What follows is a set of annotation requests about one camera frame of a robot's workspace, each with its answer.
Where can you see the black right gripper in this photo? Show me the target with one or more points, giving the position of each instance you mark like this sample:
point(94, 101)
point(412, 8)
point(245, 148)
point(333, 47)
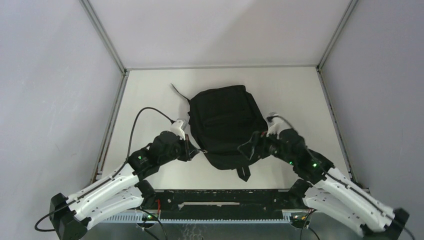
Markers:
point(258, 139)

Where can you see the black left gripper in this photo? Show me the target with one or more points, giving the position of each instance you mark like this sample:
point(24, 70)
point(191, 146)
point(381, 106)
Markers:
point(189, 149)

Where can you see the black student backpack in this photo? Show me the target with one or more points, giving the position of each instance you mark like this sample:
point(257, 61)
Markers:
point(222, 119)

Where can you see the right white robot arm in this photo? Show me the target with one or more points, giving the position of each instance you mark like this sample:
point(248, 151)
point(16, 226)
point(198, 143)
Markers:
point(323, 187)

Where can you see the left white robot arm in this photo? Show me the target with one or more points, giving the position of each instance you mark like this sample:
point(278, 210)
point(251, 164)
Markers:
point(125, 188)

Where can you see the black front mounting rail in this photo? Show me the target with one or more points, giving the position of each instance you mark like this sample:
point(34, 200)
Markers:
point(224, 203)

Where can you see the white slotted cable duct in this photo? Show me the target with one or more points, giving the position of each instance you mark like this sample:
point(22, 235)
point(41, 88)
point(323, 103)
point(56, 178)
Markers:
point(140, 218)

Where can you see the aluminium cell frame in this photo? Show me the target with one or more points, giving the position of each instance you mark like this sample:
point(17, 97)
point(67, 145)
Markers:
point(59, 81)

